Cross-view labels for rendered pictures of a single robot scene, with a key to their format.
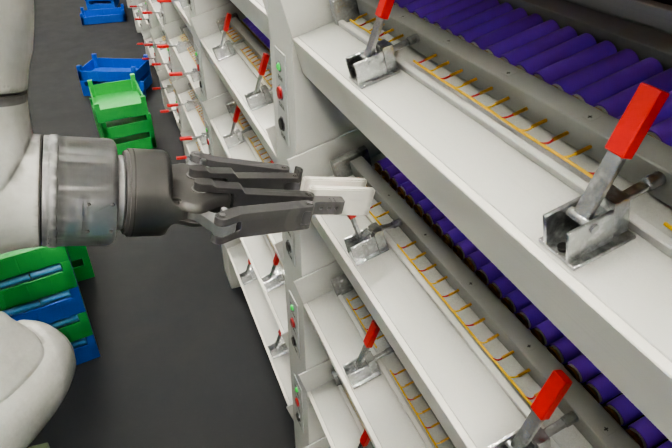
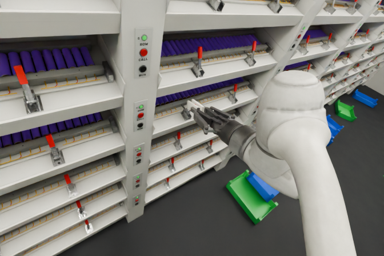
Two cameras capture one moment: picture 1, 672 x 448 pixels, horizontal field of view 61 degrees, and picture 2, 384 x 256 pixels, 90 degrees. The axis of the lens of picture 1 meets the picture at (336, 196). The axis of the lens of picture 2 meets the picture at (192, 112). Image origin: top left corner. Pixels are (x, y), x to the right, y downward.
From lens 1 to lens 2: 87 cm
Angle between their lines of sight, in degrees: 84
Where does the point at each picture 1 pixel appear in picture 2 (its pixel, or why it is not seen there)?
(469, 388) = (221, 103)
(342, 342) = (166, 151)
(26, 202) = not seen: hidden behind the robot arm
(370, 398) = (184, 144)
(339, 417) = (156, 175)
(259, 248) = (45, 230)
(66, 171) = not seen: hidden behind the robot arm
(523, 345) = (218, 91)
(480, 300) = (208, 94)
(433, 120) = (219, 68)
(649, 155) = (243, 49)
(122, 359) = not seen: outside the picture
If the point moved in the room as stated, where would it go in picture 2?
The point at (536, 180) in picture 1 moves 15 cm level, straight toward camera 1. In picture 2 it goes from (238, 62) to (274, 72)
